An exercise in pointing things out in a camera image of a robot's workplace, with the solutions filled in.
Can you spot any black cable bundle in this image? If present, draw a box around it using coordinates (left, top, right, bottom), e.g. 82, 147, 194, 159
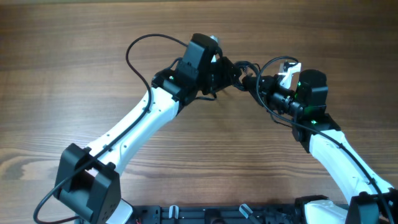
231, 60, 262, 93

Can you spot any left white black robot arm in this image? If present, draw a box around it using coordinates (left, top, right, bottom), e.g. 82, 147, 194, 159
51, 34, 239, 223

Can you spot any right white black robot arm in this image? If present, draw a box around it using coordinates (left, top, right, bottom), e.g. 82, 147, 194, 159
243, 70, 397, 223

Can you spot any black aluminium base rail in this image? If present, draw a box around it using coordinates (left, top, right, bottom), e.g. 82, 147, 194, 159
127, 204, 302, 224

